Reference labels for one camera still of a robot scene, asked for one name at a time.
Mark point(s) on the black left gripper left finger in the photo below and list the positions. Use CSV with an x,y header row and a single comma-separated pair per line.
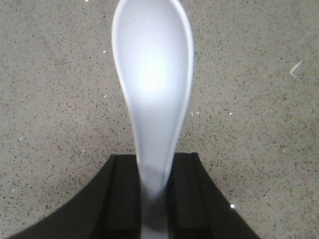
x,y
108,207

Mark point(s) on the light blue plastic spoon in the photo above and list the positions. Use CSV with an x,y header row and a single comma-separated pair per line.
x,y
153,52

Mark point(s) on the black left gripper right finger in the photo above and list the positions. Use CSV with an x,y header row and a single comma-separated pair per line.
x,y
196,207

